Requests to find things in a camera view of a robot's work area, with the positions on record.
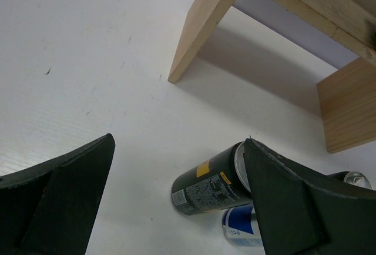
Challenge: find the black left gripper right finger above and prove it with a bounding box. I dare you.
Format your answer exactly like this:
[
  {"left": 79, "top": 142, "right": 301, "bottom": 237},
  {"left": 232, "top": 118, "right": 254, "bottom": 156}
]
[{"left": 244, "top": 138, "right": 375, "bottom": 254}]

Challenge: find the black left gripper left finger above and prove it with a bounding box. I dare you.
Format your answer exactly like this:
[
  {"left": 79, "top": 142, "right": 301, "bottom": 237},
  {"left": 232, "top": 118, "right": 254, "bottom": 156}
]
[{"left": 1, "top": 133, "right": 115, "bottom": 254}]

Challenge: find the blue silver can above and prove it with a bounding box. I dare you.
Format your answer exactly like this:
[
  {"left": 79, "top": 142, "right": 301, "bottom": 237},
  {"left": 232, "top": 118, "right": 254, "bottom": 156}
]
[{"left": 222, "top": 204, "right": 263, "bottom": 247}]

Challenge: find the black yellow can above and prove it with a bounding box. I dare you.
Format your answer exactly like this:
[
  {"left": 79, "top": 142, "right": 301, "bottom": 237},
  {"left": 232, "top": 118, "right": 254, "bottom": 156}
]
[
  {"left": 171, "top": 142, "right": 252, "bottom": 215},
  {"left": 328, "top": 171, "right": 373, "bottom": 190}
]

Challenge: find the wooden shelf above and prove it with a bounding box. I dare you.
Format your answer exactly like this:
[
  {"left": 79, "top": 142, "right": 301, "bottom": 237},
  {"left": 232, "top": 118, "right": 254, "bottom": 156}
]
[{"left": 168, "top": 0, "right": 375, "bottom": 153}]

